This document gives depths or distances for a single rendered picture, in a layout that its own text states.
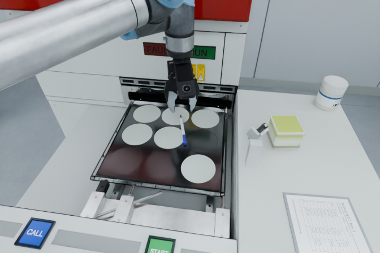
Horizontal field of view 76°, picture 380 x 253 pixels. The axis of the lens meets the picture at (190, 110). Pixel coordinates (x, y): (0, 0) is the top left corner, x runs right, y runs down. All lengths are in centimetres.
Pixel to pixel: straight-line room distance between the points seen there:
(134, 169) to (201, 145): 21
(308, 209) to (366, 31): 220
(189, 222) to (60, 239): 28
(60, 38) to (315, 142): 67
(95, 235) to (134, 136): 34
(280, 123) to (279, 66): 195
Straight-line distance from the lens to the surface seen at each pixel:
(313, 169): 71
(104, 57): 96
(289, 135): 68
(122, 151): 78
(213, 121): 85
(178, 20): 59
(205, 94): 91
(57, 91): 117
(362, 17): 261
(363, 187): 73
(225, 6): 73
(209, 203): 72
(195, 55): 84
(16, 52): 38
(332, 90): 86
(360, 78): 292
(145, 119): 87
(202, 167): 72
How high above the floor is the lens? 148
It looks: 40 degrees down
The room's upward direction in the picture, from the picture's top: straight up
